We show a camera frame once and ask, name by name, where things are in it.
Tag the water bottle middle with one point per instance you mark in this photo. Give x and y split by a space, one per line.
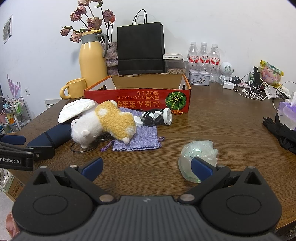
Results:
204 57

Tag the yellow ceramic mug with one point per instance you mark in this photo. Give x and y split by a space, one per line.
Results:
73 89

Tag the black paper shopping bag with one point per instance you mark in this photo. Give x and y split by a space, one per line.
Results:
140 48

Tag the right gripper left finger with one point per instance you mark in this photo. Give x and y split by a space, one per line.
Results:
82 179

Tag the water bottle left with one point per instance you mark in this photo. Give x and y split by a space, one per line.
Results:
193 57

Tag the pink fuzzy vase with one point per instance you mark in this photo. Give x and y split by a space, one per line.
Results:
112 59

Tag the white robot figurine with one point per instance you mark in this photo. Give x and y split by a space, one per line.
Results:
226 70

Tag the clear jar of seeds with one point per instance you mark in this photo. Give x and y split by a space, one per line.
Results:
175 63

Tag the colourful snack bag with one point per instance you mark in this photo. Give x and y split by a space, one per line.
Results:
270 74

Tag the water bottle right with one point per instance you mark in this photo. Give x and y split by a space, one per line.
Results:
214 63

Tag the water bottle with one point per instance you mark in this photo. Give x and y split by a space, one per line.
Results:
204 57
193 57
214 63

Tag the white and yellow plush toy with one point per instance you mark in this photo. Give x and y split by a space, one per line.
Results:
106 117

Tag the white round jar lid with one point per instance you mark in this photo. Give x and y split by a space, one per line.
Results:
138 121

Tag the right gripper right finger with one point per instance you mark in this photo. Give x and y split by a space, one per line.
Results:
211 177

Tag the purple tissue pack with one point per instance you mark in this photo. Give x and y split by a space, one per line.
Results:
286 112

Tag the clear plastic ball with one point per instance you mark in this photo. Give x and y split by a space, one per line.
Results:
203 149

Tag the purple woven pouch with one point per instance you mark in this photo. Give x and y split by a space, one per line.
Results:
145 138

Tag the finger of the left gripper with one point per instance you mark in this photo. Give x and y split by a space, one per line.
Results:
12 139
42 152

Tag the metal wire rack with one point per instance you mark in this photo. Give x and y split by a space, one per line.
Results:
14 115

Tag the wall photo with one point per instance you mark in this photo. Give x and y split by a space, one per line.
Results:
7 29

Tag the white charger adapter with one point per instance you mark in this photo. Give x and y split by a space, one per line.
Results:
228 85

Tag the dried rose bouquet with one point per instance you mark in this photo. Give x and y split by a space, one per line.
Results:
83 13

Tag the yellow thermos jug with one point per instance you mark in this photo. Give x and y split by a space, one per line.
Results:
92 56

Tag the black gloves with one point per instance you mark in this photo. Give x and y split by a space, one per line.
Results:
286 137

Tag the red cardboard box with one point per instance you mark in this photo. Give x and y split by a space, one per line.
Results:
143 91

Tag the small printed tin box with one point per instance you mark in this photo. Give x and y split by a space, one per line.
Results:
199 78

